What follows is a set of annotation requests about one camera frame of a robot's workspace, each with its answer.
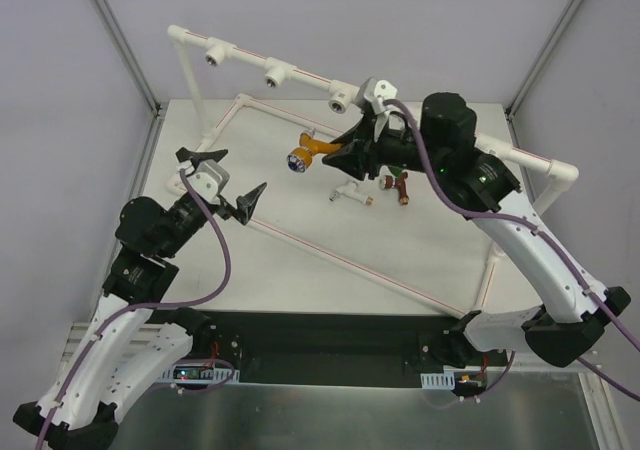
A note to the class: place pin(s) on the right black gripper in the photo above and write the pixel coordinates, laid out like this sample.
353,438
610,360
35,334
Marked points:
365,146

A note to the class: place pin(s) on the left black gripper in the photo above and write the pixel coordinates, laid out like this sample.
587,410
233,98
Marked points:
220,200

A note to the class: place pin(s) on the white pipe frame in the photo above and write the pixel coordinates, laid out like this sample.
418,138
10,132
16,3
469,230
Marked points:
341,94

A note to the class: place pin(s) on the yellow faucet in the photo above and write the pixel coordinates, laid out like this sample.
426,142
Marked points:
301,157

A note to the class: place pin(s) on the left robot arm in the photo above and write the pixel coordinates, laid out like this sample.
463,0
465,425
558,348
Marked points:
134,334

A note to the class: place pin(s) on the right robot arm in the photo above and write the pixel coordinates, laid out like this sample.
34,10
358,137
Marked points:
575,307

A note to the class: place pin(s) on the green faucet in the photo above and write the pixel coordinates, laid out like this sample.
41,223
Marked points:
395,171

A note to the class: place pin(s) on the dark red faucet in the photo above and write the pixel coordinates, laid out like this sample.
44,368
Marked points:
398,183

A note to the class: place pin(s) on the white faucet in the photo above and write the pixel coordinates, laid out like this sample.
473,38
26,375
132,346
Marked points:
350,190

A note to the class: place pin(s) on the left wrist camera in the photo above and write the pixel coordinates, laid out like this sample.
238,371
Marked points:
208,180

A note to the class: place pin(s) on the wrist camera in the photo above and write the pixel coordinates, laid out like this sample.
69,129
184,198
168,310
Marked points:
373,93
208,180

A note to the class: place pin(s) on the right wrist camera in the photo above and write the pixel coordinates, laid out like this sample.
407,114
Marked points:
373,93

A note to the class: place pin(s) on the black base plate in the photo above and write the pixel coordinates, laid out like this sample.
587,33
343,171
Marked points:
378,351

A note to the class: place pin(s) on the left cable duct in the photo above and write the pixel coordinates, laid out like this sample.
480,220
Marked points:
198,375

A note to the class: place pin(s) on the cable duct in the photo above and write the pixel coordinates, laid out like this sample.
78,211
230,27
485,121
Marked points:
452,380
198,375

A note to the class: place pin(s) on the right cable duct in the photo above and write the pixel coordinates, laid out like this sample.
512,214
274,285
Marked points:
452,380

